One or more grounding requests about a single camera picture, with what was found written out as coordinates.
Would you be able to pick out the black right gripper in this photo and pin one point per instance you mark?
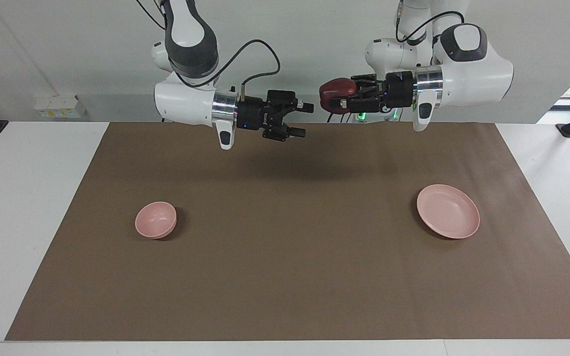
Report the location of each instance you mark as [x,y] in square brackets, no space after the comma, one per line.
[253,114]

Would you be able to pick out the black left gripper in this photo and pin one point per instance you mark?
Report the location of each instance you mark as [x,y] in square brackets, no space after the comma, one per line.
[400,90]

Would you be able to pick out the red apple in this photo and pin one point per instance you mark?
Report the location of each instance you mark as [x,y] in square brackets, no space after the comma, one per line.
[334,89]

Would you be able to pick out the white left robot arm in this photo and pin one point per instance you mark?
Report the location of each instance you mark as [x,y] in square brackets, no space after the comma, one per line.
[473,74]

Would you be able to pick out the pink plate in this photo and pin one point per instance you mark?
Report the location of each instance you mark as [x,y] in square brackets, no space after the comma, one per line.
[447,211]

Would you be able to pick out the pink bowl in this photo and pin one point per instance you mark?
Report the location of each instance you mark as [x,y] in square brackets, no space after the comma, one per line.
[155,220]

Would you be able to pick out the brown table mat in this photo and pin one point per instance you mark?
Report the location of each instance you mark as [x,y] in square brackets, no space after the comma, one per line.
[285,277]

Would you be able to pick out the white wall socket box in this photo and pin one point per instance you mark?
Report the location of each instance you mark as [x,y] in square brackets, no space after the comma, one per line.
[60,106]

